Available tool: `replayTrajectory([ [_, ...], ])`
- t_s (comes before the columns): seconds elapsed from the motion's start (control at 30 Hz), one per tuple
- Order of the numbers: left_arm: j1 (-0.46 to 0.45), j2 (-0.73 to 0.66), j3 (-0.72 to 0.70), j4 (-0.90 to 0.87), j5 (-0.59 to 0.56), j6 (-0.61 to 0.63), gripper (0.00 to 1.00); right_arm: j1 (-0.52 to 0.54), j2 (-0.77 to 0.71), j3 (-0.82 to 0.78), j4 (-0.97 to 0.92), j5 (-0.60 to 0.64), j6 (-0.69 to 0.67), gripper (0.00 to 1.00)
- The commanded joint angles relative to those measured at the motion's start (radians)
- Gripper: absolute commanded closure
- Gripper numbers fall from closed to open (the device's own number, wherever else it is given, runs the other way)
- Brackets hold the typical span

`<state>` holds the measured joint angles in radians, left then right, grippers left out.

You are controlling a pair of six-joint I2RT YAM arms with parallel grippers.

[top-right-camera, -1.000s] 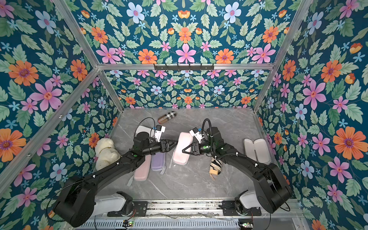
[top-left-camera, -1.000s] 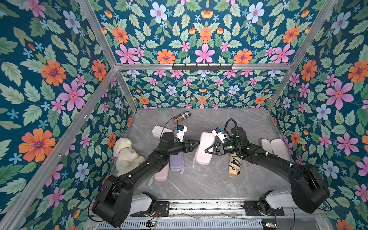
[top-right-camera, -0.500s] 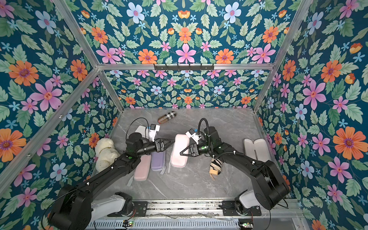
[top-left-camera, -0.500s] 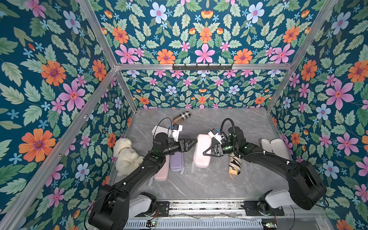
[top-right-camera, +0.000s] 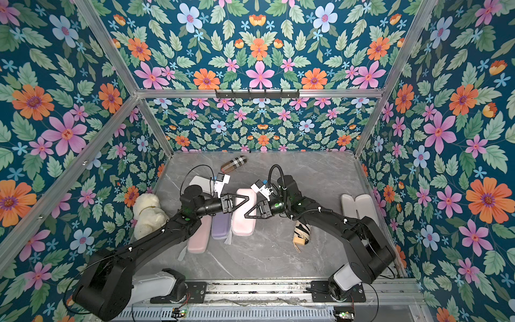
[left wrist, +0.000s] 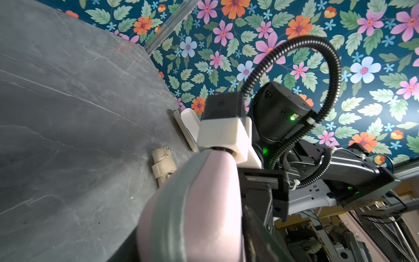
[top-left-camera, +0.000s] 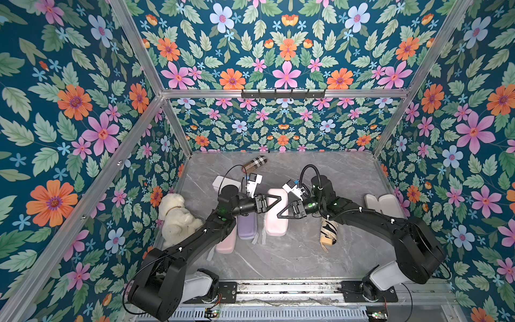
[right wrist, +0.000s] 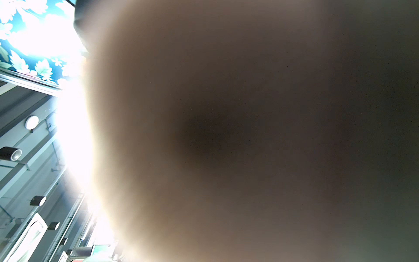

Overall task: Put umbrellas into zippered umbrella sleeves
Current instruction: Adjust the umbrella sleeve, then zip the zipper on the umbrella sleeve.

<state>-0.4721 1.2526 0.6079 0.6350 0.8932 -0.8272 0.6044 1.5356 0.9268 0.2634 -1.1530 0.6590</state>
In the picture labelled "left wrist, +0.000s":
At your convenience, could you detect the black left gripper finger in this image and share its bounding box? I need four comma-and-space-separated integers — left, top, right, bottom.
242, 206, 295, 262

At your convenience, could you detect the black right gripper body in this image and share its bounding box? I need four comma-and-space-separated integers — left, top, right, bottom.
247, 81, 314, 226

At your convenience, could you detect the pink-edged grey case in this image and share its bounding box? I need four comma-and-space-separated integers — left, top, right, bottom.
136, 150, 245, 262

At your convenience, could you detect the white case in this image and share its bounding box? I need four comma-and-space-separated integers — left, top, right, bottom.
173, 108, 201, 152

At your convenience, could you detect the beige black striped umbrella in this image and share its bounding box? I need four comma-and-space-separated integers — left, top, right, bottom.
152, 147, 177, 187

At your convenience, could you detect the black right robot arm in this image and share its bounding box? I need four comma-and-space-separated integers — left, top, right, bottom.
238, 82, 398, 227

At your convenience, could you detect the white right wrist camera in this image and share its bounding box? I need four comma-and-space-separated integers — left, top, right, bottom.
197, 92, 263, 169

